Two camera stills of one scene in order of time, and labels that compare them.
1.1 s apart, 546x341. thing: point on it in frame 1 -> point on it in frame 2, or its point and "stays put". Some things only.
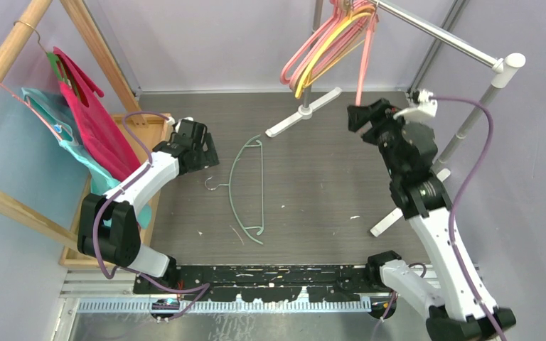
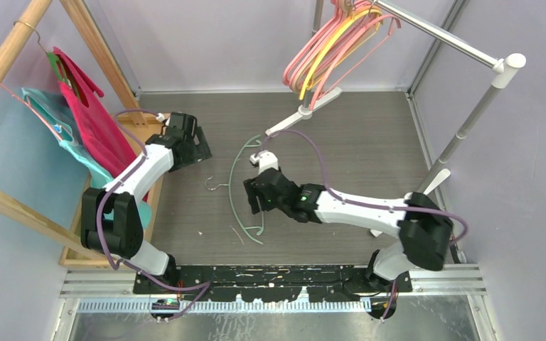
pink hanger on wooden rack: x=27 y=104 stays put
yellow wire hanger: x=325 y=50 stays put
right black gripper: x=381 y=113 -> x=252 y=192
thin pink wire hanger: x=367 y=50 -> x=391 y=17
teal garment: x=102 y=179 stays put
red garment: x=79 y=89 stays put
